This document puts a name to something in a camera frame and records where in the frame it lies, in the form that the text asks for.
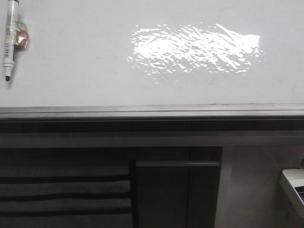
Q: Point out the white whiteboard marker with tape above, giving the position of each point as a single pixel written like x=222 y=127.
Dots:
x=16 y=37

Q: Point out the white glossy whiteboard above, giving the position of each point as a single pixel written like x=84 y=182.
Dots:
x=159 y=52

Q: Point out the dark grey cabinet panel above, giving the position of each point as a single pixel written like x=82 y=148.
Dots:
x=175 y=187

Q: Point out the white plastic tray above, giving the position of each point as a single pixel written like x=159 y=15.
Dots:
x=292 y=182

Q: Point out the grey whiteboard frame rail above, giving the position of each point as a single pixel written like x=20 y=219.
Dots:
x=152 y=118

